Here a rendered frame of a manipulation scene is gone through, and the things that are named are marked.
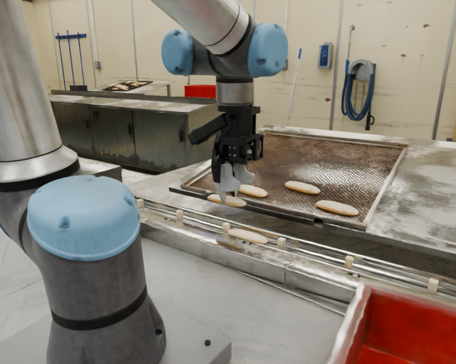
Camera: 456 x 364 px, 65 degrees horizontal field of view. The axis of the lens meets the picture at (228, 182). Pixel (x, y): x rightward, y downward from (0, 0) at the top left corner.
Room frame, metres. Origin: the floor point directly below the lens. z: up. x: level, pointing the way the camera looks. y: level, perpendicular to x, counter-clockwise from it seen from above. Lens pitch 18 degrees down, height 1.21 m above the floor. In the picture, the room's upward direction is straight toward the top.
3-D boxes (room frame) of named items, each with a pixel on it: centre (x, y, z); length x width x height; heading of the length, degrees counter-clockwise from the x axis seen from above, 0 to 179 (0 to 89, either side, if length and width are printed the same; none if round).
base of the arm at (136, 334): (0.40, 0.16, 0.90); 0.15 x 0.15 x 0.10
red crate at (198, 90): (4.57, 0.23, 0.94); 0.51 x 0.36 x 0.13; 60
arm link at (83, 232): (0.40, 0.17, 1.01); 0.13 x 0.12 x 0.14; 45
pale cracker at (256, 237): (0.73, -0.04, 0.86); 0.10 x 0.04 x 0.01; 56
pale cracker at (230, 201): (0.77, 0.00, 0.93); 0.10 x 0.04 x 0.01; 56
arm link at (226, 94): (0.76, -0.01, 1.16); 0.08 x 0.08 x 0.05
